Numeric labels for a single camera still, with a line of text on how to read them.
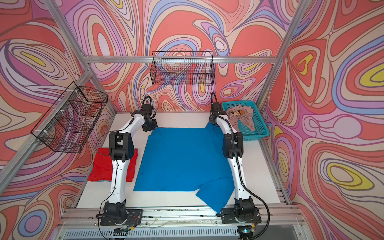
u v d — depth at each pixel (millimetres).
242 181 675
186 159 952
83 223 728
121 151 652
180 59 864
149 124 939
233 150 714
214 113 894
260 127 1021
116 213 639
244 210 641
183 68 986
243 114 1136
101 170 848
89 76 907
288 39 791
